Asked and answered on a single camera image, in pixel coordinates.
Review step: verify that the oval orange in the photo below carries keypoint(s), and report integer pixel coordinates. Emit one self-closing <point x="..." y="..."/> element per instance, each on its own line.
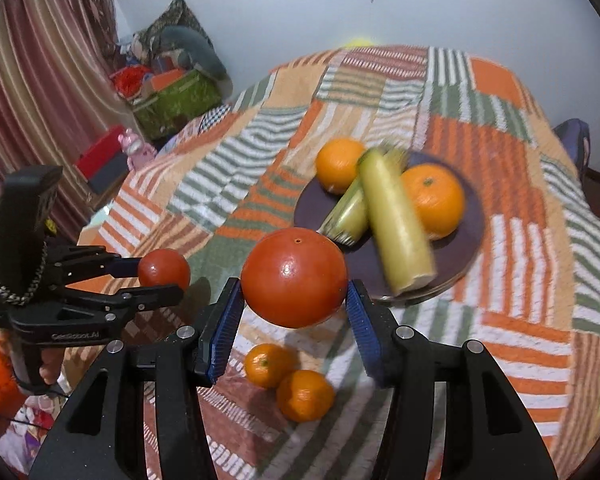
<point x="437" y="200"/>

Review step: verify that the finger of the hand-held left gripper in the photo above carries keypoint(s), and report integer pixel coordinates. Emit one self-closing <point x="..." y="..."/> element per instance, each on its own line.
<point x="150" y="296"/>
<point x="125" y="266"/>

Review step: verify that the red tomato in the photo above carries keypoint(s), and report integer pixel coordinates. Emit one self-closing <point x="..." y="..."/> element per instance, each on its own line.
<point x="294" y="277"/>
<point x="164" y="270"/>

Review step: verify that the striped red curtain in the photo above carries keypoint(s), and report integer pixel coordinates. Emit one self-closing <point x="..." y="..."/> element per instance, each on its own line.
<point x="40" y="85"/>

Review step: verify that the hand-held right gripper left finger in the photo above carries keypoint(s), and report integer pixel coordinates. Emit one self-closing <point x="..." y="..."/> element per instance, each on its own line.
<point x="225" y="330"/>

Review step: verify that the purple plate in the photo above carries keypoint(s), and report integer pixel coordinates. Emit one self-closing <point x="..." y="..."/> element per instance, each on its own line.
<point x="452" y="260"/>

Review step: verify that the yellow-green sugarcane piece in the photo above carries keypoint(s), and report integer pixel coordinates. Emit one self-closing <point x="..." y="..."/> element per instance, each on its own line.
<point x="397" y="225"/>
<point x="345" y="217"/>

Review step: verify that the grey cushion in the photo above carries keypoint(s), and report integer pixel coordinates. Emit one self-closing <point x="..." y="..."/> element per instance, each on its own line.
<point x="200" y="52"/>

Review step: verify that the patterned dark cloth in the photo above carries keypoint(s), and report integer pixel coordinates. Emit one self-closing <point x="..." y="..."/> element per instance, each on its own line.
<point x="175" y="17"/>

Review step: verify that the red bag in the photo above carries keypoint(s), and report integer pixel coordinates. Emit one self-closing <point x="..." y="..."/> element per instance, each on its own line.
<point x="127" y="80"/>

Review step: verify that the person's left hand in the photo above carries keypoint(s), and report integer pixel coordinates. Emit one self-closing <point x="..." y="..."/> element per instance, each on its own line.
<point x="51" y="366"/>

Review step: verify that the small mandarin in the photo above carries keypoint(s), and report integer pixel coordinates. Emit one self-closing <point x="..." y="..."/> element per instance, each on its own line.
<point x="267" y="365"/>
<point x="306" y="396"/>

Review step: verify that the round orange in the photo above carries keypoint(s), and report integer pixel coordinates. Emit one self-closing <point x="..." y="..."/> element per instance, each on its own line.
<point x="337" y="162"/>

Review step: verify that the purple chair back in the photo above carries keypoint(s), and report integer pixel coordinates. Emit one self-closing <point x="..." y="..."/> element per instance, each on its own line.
<point x="572" y="145"/>

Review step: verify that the striped patchwork blanket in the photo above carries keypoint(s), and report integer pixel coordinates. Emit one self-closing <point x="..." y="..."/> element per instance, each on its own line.
<point x="505" y="285"/>

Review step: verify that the orange box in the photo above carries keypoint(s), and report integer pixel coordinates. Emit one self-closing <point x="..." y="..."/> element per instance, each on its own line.
<point x="165" y="81"/>

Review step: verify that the pink plush toy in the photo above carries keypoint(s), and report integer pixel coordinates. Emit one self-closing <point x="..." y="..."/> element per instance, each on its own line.
<point x="135" y="147"/>

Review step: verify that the checkered cloth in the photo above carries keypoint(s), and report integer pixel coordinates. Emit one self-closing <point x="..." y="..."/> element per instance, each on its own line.
<point x="215" y="117"/>

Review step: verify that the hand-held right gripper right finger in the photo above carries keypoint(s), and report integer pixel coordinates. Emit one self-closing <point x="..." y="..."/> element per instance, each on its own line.
<point x="362" y="330"/>

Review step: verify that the green storage box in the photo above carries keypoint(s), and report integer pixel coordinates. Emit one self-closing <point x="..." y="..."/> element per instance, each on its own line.
<point x="180" y="105"/>

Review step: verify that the red box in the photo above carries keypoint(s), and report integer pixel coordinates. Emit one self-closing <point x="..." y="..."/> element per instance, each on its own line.
<point x="100" y="160"/>

